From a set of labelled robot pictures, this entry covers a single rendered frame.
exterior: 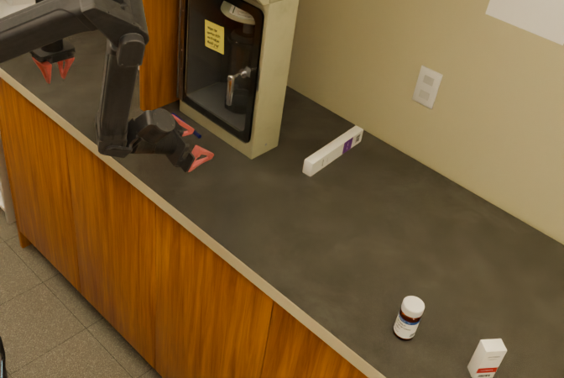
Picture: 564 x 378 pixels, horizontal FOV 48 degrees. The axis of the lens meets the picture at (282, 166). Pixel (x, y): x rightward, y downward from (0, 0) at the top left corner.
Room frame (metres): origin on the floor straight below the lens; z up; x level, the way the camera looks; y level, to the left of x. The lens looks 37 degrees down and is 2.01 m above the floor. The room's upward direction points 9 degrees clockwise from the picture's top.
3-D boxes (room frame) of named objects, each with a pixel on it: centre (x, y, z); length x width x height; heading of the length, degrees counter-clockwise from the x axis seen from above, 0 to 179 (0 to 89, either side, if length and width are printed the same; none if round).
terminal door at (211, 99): (1.54, 0.22, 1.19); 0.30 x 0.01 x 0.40; 52
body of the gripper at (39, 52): (1.47, 0.65, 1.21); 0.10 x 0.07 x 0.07; 142
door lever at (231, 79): (1.45, 0.15, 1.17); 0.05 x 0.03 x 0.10; 142
